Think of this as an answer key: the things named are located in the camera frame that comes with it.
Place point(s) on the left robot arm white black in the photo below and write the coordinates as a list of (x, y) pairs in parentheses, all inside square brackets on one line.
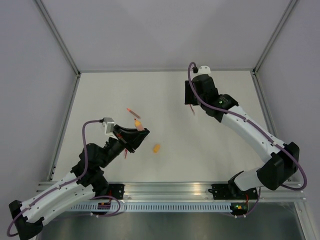
[(83, 182)]

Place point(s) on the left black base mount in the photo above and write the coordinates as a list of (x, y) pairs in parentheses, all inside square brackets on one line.
[(116, 190)]

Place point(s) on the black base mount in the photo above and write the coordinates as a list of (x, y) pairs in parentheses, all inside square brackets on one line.
[(222, 191), (116, 190)]

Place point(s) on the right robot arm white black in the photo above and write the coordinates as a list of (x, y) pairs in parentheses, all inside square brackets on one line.
[(280, 159)]

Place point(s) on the white slotted cable duct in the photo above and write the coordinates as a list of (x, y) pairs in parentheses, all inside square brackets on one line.
[(153, 207)]

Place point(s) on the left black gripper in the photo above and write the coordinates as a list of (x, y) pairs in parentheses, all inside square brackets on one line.
[(130, 138)]

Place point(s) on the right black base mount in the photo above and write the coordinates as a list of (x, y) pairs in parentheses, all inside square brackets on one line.
[(222, 191)]

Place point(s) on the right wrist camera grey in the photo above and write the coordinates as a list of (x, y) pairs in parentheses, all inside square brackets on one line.
[(201, 70)]

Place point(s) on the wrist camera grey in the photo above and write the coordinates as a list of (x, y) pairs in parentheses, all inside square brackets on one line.
[(201, 70), (108, 126)]

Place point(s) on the aluminium frame post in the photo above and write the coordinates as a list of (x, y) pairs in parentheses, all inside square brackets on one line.
[(275, 34), (56, 35)]

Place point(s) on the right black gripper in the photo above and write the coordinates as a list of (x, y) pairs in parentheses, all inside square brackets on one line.
[(188, 97)]

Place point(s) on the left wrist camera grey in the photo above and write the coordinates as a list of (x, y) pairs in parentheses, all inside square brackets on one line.
[(108, 126)]

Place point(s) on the slim orange-tip pen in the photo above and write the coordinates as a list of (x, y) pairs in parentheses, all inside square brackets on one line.
[(133, 113)]

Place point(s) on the orange marker cap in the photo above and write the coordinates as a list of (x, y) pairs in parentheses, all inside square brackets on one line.
[(156, 148)]

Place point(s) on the aluminium frame left post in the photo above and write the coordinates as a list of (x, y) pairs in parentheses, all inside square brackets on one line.
[(56, 35)]

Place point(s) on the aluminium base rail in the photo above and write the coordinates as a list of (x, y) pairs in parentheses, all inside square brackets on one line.
[(195, 192)]

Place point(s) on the aluminium frame right post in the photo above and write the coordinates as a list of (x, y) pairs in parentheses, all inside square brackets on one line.
[(275, 34)]

